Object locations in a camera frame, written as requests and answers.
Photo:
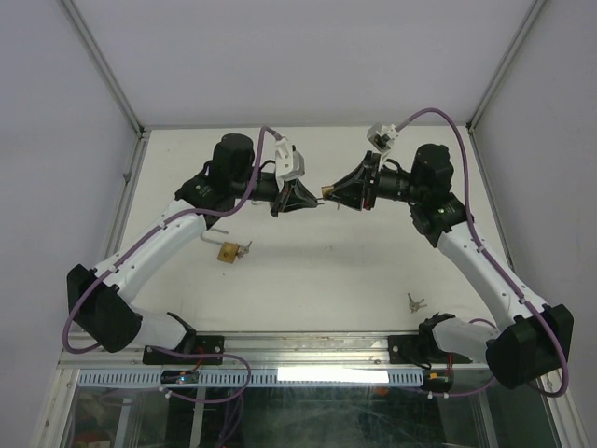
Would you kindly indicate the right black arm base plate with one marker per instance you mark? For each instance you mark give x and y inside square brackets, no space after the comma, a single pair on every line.
[415,349]

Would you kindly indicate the small brass padlock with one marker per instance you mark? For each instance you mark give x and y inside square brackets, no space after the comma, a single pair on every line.
[326,190]

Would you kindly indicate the large brass padlock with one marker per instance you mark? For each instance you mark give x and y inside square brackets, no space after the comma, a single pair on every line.
[228,251]

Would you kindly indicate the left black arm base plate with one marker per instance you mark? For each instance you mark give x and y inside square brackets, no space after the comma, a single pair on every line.
[203,345]

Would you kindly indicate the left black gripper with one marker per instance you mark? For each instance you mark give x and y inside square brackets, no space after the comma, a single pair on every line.
[294,196]

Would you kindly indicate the slotted grey cable duct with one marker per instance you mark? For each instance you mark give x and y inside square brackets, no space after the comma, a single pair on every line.
[277,377]

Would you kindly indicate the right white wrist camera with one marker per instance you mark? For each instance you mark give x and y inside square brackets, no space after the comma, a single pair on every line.
[383,138]

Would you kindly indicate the aluminium front rail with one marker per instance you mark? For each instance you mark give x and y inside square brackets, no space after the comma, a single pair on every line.
[262,350]

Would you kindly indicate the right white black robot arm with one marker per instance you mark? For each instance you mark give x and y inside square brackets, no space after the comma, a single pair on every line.
[528,338]

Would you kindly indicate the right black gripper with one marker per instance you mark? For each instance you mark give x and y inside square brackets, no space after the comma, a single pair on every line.
[351,189]

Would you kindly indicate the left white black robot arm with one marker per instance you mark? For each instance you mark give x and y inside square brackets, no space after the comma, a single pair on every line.
[100,299]

